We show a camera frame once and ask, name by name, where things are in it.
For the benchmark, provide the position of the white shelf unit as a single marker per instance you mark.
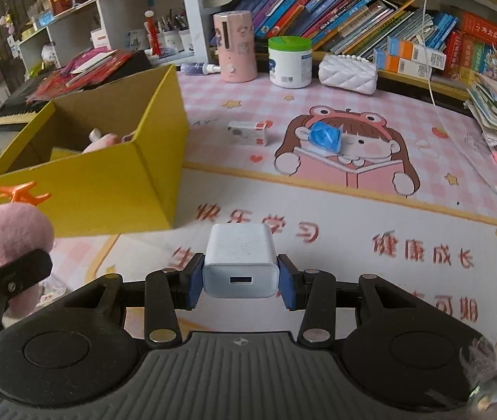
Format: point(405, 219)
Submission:
point(117, 13)

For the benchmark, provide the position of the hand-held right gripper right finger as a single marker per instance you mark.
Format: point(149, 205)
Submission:
point(285, 284)

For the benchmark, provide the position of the white jar with green lid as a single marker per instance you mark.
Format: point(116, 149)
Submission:
point(290, 63)

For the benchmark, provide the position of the pink cylindrical humidifier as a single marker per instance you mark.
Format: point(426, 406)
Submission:
point(235, 46)

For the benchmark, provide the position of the crumpled blue wrapper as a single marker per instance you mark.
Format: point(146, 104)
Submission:
point(327, 138)

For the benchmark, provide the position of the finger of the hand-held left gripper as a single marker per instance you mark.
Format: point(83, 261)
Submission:
point(12, 273)

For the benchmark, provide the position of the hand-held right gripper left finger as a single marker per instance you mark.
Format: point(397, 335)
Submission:
point(195, 282)

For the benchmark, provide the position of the small white eraser box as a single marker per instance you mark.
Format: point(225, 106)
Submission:
point(248, 133)

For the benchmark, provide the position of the red boxed book set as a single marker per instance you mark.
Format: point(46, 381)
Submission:
point(489, 48)

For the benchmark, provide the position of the yellow cardboard box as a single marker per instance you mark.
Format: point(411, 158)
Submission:
point(99, 188)

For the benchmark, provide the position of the printed cartoon table mat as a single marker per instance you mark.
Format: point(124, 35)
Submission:
point(362, 192)

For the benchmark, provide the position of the row of colourful books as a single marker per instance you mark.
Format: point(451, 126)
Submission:
point(318, 8)

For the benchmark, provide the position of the white quilted purse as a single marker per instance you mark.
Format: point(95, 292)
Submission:
point(349, 74)

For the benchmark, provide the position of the black electronic keyboard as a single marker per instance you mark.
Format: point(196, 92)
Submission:
point(12, 116)

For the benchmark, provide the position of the pink plush with orange beak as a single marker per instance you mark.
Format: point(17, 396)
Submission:
point(12, 232)

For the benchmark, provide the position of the pink pig plush toy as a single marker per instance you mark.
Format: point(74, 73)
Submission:
point(106, 141)

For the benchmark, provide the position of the white pen holder cup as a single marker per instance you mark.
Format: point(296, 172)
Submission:
point(186, 40)
point(168, 40)

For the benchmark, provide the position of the white USB charger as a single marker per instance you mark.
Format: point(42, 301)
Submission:
point(239, 253)

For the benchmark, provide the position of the white and wooden bookshelf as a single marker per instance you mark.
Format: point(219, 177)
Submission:
point(193, 8)

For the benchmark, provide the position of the red paper sheets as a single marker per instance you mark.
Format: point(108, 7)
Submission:
point(108, 68)

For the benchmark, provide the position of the orange and white carton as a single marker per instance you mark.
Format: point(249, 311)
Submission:
point(410, 50)
point(401, 66)

